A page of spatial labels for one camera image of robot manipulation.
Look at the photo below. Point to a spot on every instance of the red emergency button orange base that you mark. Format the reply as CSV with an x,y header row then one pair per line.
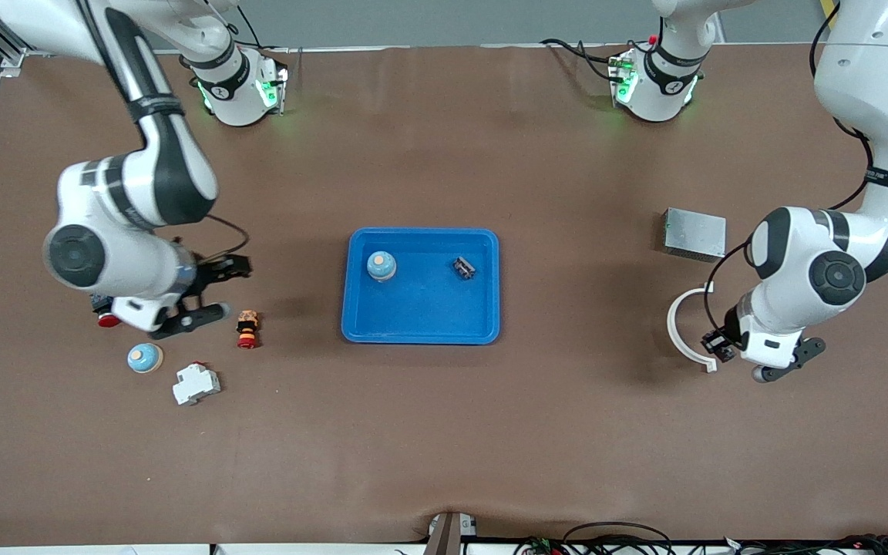
x,y
247,329

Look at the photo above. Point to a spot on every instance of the blue bell with cream button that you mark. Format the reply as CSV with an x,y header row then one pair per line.
x,y
381,266
144,358

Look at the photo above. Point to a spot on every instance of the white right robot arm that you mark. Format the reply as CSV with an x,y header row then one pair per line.
x,y
166,169

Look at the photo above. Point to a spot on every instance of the grey metal box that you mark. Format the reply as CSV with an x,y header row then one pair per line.
x,y
694,233

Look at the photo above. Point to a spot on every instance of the blue plastic tray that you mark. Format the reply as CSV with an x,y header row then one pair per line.
x,y
421,308

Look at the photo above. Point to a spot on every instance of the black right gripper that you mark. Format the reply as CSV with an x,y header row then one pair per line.
x,y
211,274

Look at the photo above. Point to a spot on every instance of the white curved plastic bracket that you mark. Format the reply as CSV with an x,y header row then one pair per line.
x,y
671,320

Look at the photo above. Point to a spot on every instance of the white circuit breaker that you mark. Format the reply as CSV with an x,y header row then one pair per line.
x,y
196,384

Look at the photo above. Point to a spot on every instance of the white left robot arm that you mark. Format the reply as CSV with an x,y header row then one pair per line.
x,y
876,77

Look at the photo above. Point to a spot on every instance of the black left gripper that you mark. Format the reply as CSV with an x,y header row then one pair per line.
x,y
731,327

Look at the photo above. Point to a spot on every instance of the dark terminal block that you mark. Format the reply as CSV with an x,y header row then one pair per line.
x,y
464,267

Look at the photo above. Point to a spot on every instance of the red push button blue base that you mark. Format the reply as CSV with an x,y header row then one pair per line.
x,y
109,321

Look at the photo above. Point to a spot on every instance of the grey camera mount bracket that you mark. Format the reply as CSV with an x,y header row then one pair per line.
x,y
444,533

